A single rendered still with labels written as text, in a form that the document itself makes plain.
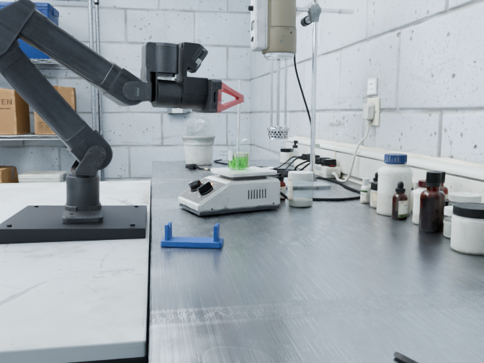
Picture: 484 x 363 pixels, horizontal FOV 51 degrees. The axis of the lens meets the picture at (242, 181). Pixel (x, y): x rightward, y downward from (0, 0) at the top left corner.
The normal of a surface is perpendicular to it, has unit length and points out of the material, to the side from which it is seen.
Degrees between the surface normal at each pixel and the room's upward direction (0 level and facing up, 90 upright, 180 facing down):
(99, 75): 86
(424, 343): 0
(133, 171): 90
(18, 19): 90
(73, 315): 0
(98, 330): 0
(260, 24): 90
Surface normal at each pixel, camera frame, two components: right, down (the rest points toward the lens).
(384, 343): 0.00, -0.99
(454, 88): -0.99, 0.02
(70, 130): 0.24, -0.02
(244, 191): 0.45, 0.11
